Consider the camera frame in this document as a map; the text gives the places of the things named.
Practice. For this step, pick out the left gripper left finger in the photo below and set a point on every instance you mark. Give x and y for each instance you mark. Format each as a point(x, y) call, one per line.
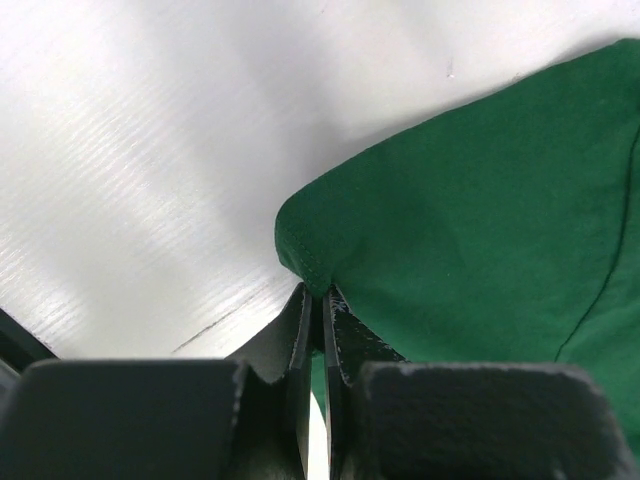
point(245, 416)

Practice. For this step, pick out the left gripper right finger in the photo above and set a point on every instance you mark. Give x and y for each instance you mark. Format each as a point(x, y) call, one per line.
point(389, 418)

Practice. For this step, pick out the dark green t-shirt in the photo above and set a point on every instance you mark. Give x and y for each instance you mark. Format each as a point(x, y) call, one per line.
point(504, 230)

